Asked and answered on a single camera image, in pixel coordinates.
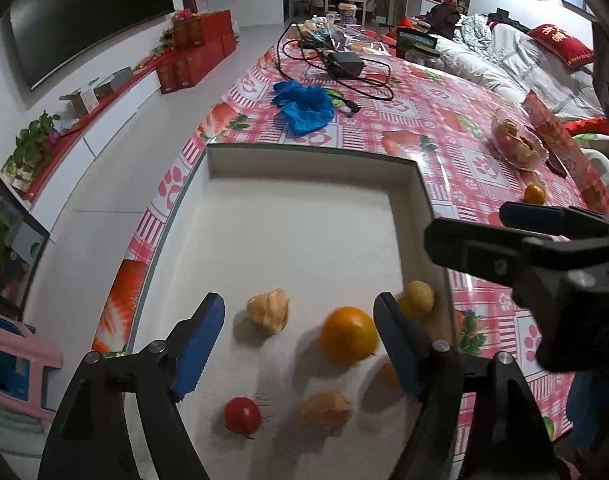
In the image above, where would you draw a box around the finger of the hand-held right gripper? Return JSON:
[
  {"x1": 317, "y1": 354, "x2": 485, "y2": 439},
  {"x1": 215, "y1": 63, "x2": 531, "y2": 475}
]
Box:
[
  {"x1": 423, "y1": 216, "x2": 575, "y2": 301},
  {"x1": 499, "y1": 201, "x2": 609, "y2": 241}
]

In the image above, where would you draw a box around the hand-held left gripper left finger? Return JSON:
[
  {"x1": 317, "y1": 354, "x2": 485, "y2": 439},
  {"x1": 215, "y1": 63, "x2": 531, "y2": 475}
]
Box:
[{"x1": 37, "y1": 291, "x2": 226, "y2": 480}]

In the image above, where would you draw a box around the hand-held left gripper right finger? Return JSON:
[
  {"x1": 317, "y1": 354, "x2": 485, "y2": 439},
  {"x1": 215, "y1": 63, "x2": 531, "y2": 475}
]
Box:
[{"x1": 373, "y1": 292, "x2": 557, "y2": 480}]

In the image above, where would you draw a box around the large orange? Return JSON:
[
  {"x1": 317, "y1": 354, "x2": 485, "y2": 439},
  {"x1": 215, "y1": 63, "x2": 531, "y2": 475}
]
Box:
[{"x1": 320, "y1": 306, "x2": 380, "y2": 365}]

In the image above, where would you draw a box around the small yellow round fruit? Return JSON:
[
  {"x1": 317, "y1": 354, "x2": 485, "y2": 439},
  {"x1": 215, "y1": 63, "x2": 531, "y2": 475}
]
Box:
[{"x1": 398, "y1": 280, "x2": 435, "y2": 321}]

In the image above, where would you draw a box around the red cherry tomato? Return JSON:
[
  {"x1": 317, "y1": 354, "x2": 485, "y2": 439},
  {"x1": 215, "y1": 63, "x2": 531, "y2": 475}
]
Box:
[{"x1": 224, "y1": 396, "x2": 262, "y2": 436}]

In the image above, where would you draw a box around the physalis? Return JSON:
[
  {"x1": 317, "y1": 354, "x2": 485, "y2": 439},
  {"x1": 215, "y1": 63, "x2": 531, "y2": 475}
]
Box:
[
  {"x1": 246, "y1": 288, "x2": 291, "y2": 333},
  {"x1": 299, "y1": 391, "x2": 353, "y2": 433}
]

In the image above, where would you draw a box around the white rectangular tray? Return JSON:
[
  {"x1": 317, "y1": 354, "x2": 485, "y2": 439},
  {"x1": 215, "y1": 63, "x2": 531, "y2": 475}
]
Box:
[{"x1": 127, "y1": 144, "x2": 457, "y2": 480}]

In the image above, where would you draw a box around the pink strawberry print tablecloth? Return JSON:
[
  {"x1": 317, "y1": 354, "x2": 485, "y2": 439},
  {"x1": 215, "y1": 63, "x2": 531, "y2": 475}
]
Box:
[{"x1": 92, "y1": 27, "x2": 609, "y2": 461}]

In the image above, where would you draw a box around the sofa with grey blankets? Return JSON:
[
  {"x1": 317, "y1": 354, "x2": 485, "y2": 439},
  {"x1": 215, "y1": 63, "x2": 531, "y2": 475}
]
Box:
[{"x1": 434, "y1": 10, "x2": 609, "y2": 136}]

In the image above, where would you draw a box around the red embroidered pillow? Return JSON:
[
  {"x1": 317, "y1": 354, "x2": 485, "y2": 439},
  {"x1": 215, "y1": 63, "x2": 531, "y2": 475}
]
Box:
[{"x1": 528, "y1": 24, "x2": 596, "y2": 66}]

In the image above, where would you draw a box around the pink plastic stool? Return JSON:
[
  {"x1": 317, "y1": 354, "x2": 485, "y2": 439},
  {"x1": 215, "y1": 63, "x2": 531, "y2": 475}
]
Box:
[{"x1": 0, "y1": 310, "x2": 64, "y2": 421}]

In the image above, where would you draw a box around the black framed tablet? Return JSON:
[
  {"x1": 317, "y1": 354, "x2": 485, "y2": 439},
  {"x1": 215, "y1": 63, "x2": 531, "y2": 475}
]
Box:
[{"x1": 395, "y1": 30, "x2": 439, "y2": 57}]

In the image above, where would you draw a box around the blue disposable glove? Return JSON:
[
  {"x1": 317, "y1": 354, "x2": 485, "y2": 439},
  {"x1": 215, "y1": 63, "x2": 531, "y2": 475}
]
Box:
[{"x1": 272, "y1": 80, "x2": 336, "y2": 136}]

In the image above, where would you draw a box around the dark glass display cabinet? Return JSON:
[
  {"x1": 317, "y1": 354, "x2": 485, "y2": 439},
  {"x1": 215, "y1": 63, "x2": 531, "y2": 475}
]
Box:
[{"x1": 0, "y1": 157, "x2": 50, "y2": 321}]

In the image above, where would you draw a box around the white and red television cabinet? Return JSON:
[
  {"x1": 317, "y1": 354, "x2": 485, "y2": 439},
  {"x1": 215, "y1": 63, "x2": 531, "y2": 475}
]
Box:
[{"x1": 4, "y1": 35, "x2": 238, "y2": 221}]

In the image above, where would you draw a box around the green potted plant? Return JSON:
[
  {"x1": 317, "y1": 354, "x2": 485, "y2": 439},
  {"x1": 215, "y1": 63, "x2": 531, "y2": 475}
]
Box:
[{"x1": 2, "y1": 111, "x2": 60, "y2": 186}]

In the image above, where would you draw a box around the small open cardboard box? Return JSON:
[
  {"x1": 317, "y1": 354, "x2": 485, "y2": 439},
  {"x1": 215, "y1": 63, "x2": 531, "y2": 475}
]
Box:
[{"x1": 59, "y1": 89, "x2": 98, "y2": 117}]

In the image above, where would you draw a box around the grey flat box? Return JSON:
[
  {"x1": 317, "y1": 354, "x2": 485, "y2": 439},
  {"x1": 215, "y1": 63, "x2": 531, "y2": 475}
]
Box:
[{"x1": 94, "y1": 67, "x2": 134, "y2": 98}]

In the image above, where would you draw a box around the stack of red gift boxes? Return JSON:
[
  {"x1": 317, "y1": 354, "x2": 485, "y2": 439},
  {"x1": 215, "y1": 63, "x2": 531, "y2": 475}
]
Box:
[{"x1": 157, "y1": 9, "x2": 238, "y2": 95}]

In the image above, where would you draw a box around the black flat television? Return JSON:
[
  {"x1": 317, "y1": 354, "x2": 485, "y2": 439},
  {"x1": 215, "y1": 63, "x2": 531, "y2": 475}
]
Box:
[{"x1": 9, "y1": 0, "x2": 176, "y2": 91}]

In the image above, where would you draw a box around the black power adapter with cable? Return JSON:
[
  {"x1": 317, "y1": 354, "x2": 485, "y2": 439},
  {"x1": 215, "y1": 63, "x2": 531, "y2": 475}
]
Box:
[{"x1": 276, "y1": 21, "x2": 395, "y2": 118}]

